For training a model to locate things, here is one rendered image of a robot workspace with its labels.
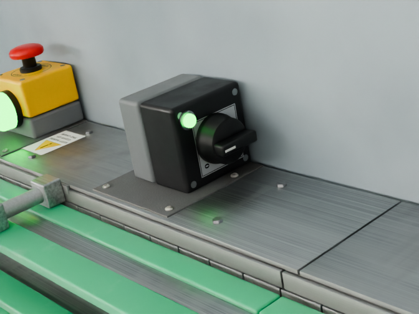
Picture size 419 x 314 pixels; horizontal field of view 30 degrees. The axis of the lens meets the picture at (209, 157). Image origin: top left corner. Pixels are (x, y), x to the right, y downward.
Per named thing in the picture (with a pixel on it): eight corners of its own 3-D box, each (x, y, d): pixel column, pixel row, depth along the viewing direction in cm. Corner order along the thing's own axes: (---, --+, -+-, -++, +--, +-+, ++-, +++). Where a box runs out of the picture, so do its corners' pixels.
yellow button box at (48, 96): (58, 111, 99) (6, 131, 94) (43, 54, 96) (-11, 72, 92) (88, 118, 94) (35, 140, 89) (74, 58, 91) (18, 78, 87)
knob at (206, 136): (237, 152, 71) (263, 158, 68) (200, 170, 68) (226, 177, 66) (229, 105, 69) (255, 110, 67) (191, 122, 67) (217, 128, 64)
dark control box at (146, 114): (199, 146, 79) (133, 178, 74) (186, 70, 76) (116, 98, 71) (257, 161, 73) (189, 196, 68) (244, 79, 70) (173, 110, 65)
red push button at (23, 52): (9, 76, 92) (1, 48, 91) (38, 66, 94) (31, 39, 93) (25, 80, 89) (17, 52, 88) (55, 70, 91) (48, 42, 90)
